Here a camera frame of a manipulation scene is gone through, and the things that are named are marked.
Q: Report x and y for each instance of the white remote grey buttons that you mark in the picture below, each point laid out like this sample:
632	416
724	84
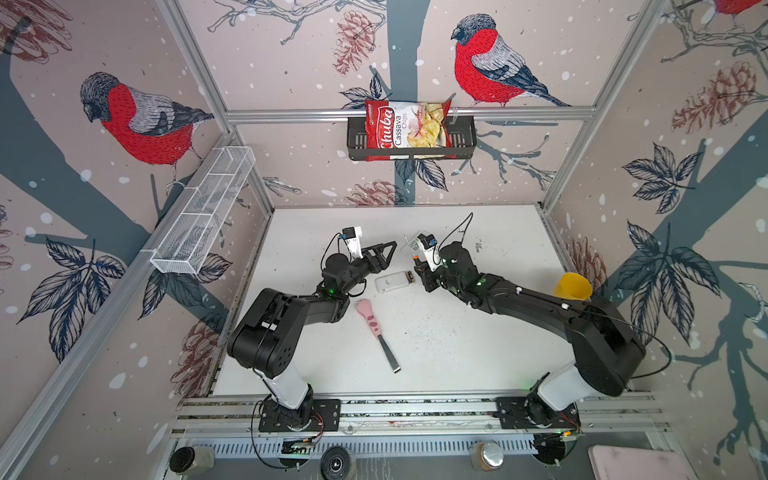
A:
395	281

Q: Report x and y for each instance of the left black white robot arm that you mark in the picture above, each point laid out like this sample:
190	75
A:
266	338

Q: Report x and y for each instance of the black round speaker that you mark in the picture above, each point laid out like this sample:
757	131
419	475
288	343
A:
338	463

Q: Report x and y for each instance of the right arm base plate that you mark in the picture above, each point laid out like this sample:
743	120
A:
510	413

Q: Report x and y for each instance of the red cassava chips bag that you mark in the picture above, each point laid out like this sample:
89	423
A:
406	125

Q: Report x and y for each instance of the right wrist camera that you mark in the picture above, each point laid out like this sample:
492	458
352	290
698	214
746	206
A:
425	247

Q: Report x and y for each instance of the yellow plastic cup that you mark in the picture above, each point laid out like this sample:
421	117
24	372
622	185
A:
573	286

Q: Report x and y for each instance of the black grey cylinder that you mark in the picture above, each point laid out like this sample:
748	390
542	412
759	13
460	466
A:
192	460

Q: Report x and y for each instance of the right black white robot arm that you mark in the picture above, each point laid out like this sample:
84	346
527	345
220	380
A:
606	349

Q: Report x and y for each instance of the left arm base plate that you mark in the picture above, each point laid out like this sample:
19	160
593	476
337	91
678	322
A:
311	416

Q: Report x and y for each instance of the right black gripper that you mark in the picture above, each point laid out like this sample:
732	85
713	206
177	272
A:
425	275

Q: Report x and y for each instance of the silver round cap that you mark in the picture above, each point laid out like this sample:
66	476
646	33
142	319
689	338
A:
486	456

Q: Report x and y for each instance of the black wall basket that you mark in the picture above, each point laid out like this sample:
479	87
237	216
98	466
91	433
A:
461	143

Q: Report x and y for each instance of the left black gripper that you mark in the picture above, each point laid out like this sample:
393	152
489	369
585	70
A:
379	264

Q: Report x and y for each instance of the white wire mesh shelf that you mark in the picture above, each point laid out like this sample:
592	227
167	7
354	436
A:
192	234

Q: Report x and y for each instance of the pink handled scraper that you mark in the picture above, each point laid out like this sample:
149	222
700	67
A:
364	308

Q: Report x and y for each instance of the pink pad corner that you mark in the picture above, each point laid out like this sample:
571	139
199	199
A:
620	463

